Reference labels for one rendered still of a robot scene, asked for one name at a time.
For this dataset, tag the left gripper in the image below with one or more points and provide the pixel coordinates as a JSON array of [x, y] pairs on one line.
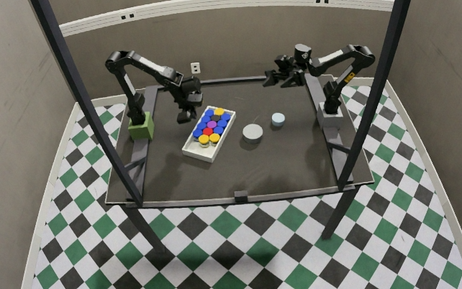
[[184, 116]]

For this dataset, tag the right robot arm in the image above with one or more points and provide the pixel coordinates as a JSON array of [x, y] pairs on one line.
[[317, 66]]

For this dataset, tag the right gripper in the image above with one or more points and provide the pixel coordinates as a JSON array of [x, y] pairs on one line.
[[293, 78]]

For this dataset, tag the red jar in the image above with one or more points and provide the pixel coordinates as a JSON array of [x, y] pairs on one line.
[[208, 132]]

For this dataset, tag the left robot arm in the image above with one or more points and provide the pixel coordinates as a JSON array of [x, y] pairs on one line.
[[164, 75]]

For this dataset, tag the white rectangular tray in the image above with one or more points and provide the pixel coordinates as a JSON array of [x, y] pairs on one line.
[[193, 149]]

